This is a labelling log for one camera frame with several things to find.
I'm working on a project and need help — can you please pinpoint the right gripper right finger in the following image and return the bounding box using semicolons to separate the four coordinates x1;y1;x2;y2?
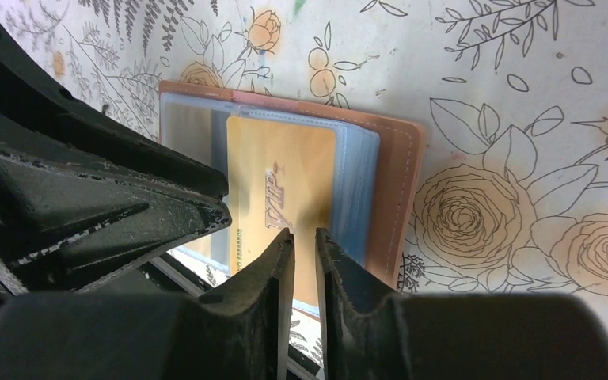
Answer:
315;228;608;379

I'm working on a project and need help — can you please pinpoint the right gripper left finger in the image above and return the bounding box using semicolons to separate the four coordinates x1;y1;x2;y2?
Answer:
0;230;295;379

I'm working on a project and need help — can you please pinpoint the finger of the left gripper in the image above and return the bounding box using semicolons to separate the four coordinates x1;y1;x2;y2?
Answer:
0;25;231;294

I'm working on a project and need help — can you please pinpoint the gold VIP card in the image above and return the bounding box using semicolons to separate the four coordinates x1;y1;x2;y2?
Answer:
226;116;336;310

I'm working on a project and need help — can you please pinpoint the tan leather card holder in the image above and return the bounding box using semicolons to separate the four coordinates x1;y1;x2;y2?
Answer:
158;80;426;316

